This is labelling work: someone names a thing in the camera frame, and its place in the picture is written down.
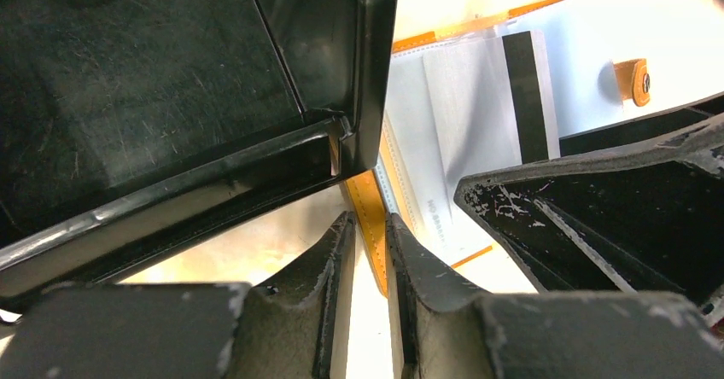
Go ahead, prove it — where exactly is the black plastic box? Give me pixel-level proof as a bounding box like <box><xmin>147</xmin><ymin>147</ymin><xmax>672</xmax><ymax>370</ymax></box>
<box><xmin>1</xmin><ymin>0</ymin><xmax>397</xmax><ymax>313</ymax></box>

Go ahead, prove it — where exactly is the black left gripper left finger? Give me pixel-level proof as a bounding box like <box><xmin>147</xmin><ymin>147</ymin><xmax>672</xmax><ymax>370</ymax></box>
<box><xmin>1</xmin><ymin>212</ymin><xmax>356</xmax><ymax>378</ymax></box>

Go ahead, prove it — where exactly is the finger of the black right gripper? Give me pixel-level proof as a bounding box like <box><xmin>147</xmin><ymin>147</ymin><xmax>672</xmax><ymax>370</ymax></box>
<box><xmin>454</xmin><ymin>115</ymin><xmax>723</xmax><ymax>325</ymax></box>

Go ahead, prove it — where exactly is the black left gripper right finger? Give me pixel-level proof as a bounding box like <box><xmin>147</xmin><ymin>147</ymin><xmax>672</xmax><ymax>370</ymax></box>
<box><xmin>386</xmin><ymin>213</ymin><xmax>723</xmax><ymax>378</ymax></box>

